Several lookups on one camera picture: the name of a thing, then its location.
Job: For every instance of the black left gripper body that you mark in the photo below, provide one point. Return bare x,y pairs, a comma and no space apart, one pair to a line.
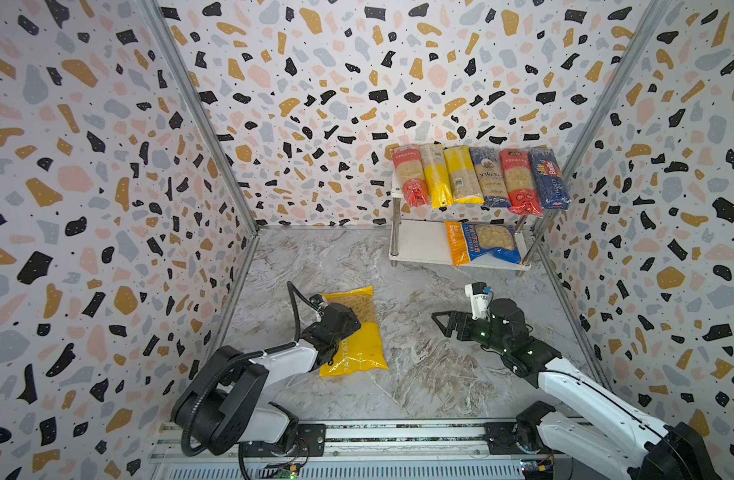
347,329

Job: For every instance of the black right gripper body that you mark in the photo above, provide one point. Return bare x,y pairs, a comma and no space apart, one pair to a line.
466,327

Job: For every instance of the yellow pasta bag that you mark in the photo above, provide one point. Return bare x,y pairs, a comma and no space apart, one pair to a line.
363,350

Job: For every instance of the blue orange orecchiette bag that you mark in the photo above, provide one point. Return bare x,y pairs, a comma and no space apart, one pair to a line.
471,241

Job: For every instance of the yellow spaghetti pack barcode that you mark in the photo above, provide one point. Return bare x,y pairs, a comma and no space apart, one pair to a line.
437,176

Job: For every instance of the yellow spaghetti pack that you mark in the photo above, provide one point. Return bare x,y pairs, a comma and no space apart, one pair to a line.
463,178

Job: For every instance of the red spaghetti pack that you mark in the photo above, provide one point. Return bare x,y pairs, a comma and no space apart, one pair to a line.
519,181
409,169

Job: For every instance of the dark blue clear spaghetti pack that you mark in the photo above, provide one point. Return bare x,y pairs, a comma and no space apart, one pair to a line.
490,177

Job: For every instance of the blue Barilla spaghetti pack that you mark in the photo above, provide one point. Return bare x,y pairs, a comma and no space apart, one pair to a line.
548,179

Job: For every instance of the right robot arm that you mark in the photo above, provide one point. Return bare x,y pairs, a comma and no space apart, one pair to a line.
618,440

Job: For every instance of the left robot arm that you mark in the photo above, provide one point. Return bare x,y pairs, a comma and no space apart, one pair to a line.
220,408

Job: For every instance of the white two-tier shelf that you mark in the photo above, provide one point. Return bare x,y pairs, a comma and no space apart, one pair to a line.
420,241

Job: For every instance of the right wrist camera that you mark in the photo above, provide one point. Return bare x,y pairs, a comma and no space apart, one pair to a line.
480,295

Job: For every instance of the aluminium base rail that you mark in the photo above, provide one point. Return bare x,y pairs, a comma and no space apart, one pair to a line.
391,449

